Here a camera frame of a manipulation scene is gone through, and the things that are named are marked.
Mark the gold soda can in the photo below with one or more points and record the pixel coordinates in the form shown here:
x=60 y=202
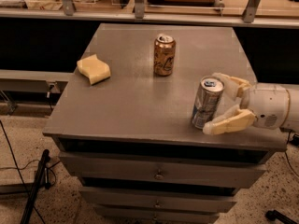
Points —
x=164 y=54

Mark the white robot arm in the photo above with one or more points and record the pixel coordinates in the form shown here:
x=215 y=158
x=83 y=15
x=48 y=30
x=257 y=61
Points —
x=292 y=120

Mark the yellow sponge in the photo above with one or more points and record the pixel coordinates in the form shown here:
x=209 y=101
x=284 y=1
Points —
x=93 y=69

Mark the black tripod leg left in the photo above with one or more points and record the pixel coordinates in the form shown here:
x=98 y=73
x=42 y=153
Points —
x=29 y=207

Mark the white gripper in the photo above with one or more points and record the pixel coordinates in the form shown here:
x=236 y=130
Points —
x=268 y=104

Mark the silver blue redbull can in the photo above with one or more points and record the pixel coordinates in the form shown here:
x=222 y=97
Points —
x=207 y=99

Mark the black tripod foot right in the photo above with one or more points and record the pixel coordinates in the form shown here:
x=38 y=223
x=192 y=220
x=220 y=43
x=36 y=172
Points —
x=276 y=215

